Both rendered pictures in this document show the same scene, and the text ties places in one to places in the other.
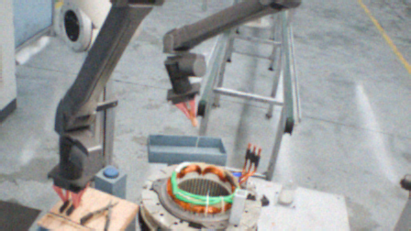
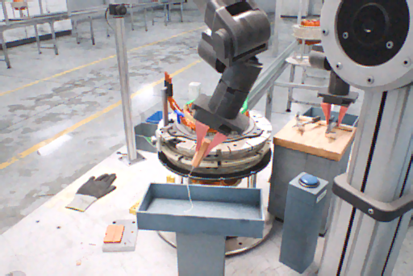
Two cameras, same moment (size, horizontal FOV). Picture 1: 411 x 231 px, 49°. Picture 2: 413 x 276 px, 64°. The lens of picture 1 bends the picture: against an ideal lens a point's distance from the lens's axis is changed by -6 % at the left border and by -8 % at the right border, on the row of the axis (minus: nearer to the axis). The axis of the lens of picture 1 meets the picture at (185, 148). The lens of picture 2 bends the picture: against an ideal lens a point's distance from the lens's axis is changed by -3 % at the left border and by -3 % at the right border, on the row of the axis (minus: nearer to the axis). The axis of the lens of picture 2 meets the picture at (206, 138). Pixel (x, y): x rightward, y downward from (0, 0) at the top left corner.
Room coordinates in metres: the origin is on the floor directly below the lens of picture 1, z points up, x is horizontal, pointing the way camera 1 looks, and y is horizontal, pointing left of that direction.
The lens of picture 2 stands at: (1.88, 0.17, 1.48)
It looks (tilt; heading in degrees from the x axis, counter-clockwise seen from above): 26 degrees down; 197
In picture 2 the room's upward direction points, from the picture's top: straight up
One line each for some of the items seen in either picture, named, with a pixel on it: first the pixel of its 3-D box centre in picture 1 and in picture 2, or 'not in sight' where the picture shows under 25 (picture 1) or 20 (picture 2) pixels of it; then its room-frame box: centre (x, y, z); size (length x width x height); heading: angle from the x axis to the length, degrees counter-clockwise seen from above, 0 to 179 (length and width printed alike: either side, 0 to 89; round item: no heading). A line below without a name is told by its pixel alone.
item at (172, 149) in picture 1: (182, 180); (202, 252); (1.33, 0.00, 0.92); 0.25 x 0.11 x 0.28; 101
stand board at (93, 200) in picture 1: (89, 217); (315, 135); (0.92, 0.22, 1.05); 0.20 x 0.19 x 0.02; 163
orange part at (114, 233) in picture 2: not in sight; (114, 234); (1.22, -0.31, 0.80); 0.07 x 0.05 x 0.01; 19
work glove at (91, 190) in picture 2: not in sight; (93, 188); (1.02, -0.51, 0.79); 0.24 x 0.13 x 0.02; 174
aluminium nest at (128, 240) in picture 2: not in sight; (121, 233); (1.20, -0.29, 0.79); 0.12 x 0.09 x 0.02; 19
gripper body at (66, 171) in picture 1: (71, 167); (339, 85); (0.91, 0.26, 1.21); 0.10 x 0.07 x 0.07; 75
